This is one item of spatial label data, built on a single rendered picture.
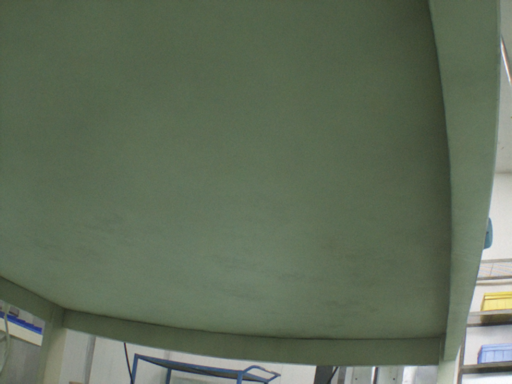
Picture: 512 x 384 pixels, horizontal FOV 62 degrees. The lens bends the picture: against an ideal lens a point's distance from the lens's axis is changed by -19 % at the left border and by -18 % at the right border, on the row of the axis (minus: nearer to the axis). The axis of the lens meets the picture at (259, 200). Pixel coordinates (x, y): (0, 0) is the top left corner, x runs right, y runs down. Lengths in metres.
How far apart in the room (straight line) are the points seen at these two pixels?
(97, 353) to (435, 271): 4.85
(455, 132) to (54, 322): 1.43
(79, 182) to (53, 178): 0.04
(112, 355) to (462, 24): 5.11
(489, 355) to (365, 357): 2.59
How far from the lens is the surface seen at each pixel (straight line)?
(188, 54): 0.33
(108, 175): 0.51
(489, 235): 1.81
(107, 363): 5.23
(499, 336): 4.18
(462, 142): 0.26
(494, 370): 4.08
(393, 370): 1.95
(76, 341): 5.61
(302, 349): 1.19
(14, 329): 3.75
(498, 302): 3.76
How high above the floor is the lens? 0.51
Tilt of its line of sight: 25 degrees up
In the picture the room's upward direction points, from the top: 9 degrees clockwise
